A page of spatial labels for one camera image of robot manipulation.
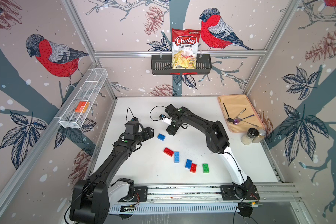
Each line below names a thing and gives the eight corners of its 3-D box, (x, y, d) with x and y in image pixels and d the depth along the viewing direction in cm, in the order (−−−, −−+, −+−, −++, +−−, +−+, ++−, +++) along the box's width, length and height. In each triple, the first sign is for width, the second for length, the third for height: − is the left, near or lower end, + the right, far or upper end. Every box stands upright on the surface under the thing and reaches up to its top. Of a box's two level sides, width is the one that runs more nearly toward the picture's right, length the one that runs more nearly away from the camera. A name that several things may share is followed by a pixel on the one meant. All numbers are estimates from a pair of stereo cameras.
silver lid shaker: (250, 142, 94) (257, 135, 86) (253, 135, 97) (260, 127, 89) (256, 145, 92) (264, 138, 84) (259, 138, 95) (267, 131, 88)
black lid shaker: (242, 144, 94) (249, 136, 84) (239, 137, 98) (246, 128, 88) (251, 144, 94) (260, 136, 84) (248, 137, 98) (257, 128, 88)
